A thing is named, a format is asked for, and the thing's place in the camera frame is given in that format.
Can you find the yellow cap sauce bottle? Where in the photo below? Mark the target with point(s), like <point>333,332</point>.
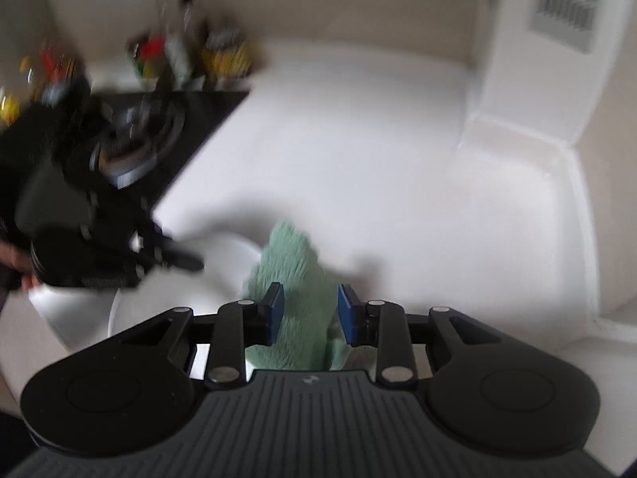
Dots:
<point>166,45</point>

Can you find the red lid jar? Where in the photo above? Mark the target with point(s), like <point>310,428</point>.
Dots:
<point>149,55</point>

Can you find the colourful condiment containers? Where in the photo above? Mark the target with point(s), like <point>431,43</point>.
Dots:
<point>50,67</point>

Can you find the green cleaning cloth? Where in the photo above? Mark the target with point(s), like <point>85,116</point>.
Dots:
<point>298,279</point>

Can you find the grey vent grille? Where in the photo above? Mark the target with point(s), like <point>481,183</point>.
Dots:
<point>567,0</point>

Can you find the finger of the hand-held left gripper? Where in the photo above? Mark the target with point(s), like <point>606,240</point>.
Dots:
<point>179,260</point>
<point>157,239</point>

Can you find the gas burner with pan support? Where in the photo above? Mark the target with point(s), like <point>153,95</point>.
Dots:
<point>144,139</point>

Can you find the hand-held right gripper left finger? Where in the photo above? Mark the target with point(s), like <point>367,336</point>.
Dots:
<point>276,311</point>

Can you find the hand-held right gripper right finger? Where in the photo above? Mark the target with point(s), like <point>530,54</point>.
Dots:
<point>348,318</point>

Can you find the black glass gas stove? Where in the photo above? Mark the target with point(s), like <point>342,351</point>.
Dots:
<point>209,114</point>

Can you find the person's left hand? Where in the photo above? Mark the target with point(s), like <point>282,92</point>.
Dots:
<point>12,259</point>

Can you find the white plate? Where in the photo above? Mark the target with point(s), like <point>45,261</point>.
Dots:
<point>199,298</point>

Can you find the black cap oil bottle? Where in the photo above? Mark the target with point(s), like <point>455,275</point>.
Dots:
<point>191,35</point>

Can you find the dark lid green jar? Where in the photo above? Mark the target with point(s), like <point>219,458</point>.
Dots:
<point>133,57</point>

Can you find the checkered lid sauce jar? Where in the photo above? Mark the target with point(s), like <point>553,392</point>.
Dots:
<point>226,55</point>

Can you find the black pot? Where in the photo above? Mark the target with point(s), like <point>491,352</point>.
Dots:
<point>64,97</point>

